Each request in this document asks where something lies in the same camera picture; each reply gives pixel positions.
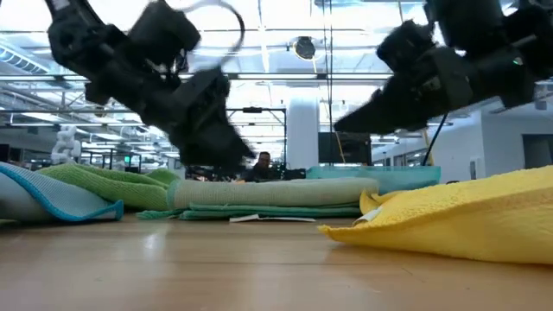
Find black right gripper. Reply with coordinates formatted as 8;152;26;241
334;44;477;136

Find dark door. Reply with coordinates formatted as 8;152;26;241
521;134;553;168

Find bright green microfiber towel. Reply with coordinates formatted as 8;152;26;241
38;162;182;213

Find yellow microfiber towel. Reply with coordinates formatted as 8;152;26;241
318;165;553;266

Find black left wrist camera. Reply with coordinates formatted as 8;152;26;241
127;1;202;73

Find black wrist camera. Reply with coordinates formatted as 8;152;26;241
376;19;437;73
127;1;202;73

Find long strip light fixture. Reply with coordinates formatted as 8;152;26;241
0;72;394;87

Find ceiling cable reel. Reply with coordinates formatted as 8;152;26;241
293;35;318;62

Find black background robot arms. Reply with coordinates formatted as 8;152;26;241
185;165;308;182

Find black background rig frame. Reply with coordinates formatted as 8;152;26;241
226;106;288;168

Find white robot figure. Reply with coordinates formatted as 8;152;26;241
50;125;83;167

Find light blue teal-edged towel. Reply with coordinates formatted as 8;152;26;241
0;161;125;224

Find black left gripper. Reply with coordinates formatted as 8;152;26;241
85;63;257;170

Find black hanging cable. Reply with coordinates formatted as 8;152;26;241
321;0;328;103
327;0;335;135

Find black monitor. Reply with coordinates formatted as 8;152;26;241
317;131;373;166

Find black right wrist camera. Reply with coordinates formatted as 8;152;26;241
376;19;437;73

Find white pillar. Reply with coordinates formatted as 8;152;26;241
286;95;321;170

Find teal plastic bin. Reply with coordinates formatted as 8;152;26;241
305;165;442;196

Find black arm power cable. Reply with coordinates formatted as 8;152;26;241
422;112;449;167

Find pale green teal-edged towel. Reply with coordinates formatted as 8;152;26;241
137;176;380;224

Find person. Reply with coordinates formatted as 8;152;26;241
240;150;278;183

